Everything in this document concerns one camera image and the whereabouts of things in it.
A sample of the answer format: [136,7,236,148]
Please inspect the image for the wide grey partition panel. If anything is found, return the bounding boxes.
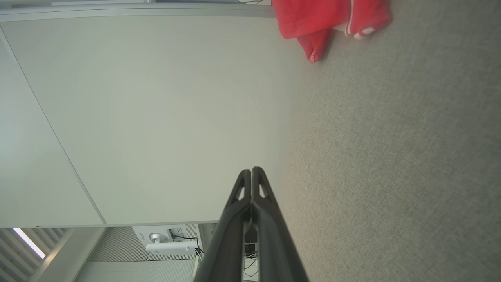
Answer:
[0,3,298,228]

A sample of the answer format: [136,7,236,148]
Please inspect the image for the white projector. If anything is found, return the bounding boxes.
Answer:
[132,224,201,256]

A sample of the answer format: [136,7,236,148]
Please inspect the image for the ceiling light strip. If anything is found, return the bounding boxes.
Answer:
[12,227,46,260]

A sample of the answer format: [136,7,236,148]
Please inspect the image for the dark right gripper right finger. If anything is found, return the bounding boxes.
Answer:
[250,166,310,282]

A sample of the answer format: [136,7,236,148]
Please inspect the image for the red basketball jersey white sleeves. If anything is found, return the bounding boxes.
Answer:
[271,0,392,40]

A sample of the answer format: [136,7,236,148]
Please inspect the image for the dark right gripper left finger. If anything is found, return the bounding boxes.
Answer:
[192,169,252,282]

